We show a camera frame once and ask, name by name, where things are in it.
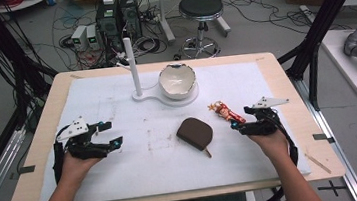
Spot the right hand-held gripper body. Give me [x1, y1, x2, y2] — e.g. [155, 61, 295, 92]
[242, 93, 293, 139]

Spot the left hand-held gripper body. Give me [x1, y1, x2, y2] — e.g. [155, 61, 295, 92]
[54, 113, 110, 163]

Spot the red toy figure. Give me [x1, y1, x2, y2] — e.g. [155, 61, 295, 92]
[207, 98, 247, 128]

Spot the person's left hand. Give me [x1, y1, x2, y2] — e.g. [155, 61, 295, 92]
[58, 148, 106, 185]

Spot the person's right hand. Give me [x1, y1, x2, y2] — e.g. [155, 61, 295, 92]
[247, 129, 291, 165]

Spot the brown leather pouch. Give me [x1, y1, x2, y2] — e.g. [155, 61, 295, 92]
[173, 114, 217, 162]

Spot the wooden table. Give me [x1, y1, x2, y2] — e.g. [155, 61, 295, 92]
[0, 43, 349, 201]

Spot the white foam mat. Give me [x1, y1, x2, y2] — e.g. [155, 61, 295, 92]
[23, 55, 313, 201]

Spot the black tape strip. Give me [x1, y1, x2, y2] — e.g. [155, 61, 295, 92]
[8, 164, 38, 182]
[312, 131, 337, 146]

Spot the white stand with pole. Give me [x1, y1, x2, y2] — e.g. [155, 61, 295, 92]
[122, 30, 202, 113]

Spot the thin wooden stick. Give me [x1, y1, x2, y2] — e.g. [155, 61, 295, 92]
[304, 150, 333, 177]

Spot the white eggshell bowl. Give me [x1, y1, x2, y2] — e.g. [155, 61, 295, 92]
[156, 61, 199, 103]

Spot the white power supply box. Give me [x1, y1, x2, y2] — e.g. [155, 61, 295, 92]
[84, 24, 101, 52]
[69, 24, 91, 54]

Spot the black tape cross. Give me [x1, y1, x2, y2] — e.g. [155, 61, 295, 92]
[316, 177, 349, 199]

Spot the white platform board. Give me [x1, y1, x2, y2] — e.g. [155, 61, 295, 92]
[319, 26, 357, 105]

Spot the black computer tower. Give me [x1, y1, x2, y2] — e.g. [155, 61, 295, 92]
[118, 0, 144, 44]
[93, 0, 127, 63]

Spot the white table leg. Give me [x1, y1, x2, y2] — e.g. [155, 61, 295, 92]
[211, 0, 233, 39]
[155, 0, 177, 45]

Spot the black round stool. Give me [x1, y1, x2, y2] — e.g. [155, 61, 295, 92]
[174, 0, 230, 62]

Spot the white power strip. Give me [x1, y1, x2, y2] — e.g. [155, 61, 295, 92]
[298, 3, 319, 25]

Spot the white round table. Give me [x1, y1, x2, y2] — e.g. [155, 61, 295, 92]
[0, 0, 54, 15]

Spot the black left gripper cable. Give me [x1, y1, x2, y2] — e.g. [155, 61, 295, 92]
[48, 124, 78, 186]

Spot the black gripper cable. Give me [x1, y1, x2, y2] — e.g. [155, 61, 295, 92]
[48, 124, 78, 186]
[239, 111, 305, 201]

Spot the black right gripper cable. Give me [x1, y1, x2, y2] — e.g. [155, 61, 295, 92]
[239, 111, 305, 201]

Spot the tangle of floor cables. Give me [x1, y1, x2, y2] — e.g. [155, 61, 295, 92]
[26, 0, 170, 75]

